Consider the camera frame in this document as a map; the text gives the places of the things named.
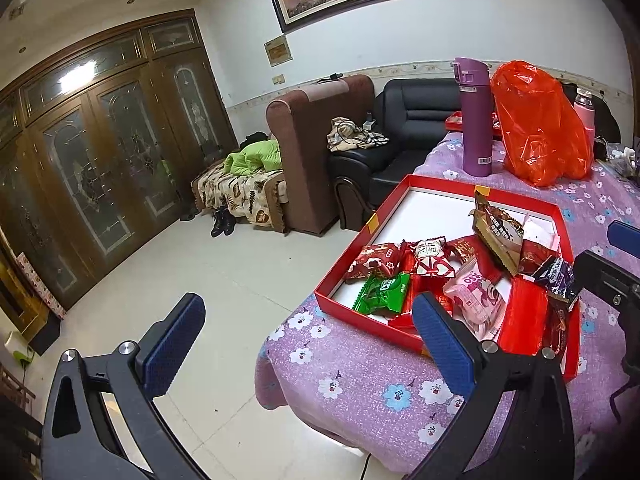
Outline purple floral tablecloth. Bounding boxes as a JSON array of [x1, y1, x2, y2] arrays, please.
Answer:
[[255, 143, 639, 474]]

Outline purple thermos bottle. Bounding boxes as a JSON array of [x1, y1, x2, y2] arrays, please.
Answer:
[[451, 58, 494, 178]]

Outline dark wooden cabinet doors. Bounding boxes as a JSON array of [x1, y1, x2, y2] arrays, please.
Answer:
[[1, 10, 238, 308]]

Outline orange plastic bag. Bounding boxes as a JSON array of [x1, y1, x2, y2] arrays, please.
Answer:
[[490, 60, 593, 188]]

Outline red tray on table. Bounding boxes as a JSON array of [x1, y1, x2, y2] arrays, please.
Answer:
[[444, 109, 501, 139]]

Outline red gift box tray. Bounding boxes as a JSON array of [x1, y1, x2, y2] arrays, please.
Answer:
[[313, 173, 582, 384]]

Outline maroon cookie packet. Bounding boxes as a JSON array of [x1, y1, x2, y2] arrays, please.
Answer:
[[518, 240, 558, 275]]

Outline green candy packet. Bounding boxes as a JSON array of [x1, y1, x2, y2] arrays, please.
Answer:
[[352, 272, 410, 315]]

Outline red white candy packet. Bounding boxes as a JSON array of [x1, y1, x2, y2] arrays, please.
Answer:
[[345, 243, 400, 282]]

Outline red gold snack packet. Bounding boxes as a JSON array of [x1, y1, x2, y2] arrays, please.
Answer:
[[445, 234, 503, 285]]

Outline black leather sofa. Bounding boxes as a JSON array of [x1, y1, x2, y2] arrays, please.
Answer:
[[327, 78, 622, 212]]

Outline brown armchair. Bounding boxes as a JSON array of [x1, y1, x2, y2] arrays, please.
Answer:
[[266, 75, 375, 235]]

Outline green jacket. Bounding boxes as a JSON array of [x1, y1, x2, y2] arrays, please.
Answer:
[[224, 139, 282, 177]]

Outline plaid cloth on sofa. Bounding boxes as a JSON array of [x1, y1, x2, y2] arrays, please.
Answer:
[[326, 117, 390, 152]]

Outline pale pink 520 packet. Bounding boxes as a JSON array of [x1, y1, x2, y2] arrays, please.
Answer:
[[523, 214, 560, 252]]

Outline red white patterned candy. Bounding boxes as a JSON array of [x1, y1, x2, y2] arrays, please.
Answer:
[[400, 236, 456, 278]]

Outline small wall plaque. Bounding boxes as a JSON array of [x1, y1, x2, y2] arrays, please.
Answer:
[[264, 35, 293, 67]]

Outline black shoes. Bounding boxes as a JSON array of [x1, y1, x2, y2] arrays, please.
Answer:
[[210, 207, 236, 237]]

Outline patterned blanket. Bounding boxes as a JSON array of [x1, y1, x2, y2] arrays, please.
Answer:
[[191, 162, 288, 233]]

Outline pink white candy packet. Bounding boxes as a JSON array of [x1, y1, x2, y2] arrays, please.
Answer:
[[442, 257, 506, 341]]

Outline red nut snack packet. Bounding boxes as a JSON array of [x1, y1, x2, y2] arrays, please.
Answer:
[[542, 297, 570, 356]]

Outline brown gold snack bag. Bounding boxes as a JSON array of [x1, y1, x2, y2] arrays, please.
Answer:
[[472, 191, 524, 276]]

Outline pink thermos bottle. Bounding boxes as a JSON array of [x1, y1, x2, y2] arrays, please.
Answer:
[[574, 87, 596, 148]]

